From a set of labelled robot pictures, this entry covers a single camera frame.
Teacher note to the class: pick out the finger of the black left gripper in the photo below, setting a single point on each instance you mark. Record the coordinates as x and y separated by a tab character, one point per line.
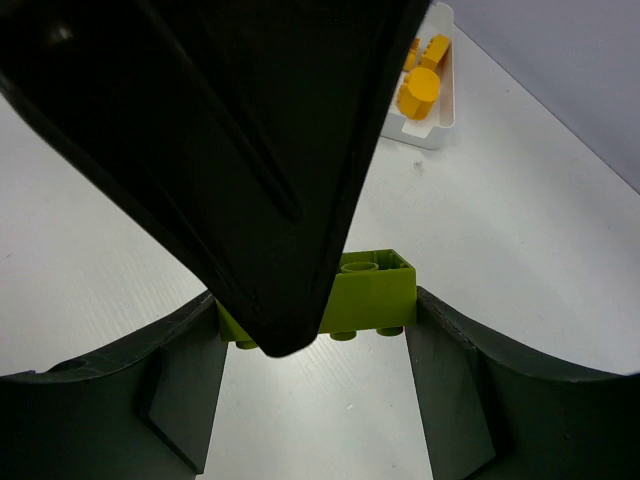
238	134

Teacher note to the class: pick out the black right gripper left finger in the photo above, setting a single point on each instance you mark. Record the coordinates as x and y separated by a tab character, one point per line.
141	407

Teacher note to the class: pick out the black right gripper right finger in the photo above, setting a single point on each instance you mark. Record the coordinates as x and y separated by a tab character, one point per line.
494	408

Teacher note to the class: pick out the long green lego brick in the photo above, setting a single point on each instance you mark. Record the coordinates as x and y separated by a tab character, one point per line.
370	300

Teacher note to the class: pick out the yellow curved lego brick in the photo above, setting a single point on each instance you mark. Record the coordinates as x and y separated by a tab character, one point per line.
418	93

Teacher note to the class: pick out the long yellow lego brick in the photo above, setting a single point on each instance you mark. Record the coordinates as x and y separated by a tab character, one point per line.
434	52

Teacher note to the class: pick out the yellow square lego brick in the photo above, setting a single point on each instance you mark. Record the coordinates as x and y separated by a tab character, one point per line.
412	55

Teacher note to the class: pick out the clear plastic divided tray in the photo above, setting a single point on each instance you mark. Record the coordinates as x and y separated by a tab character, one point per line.
431	132

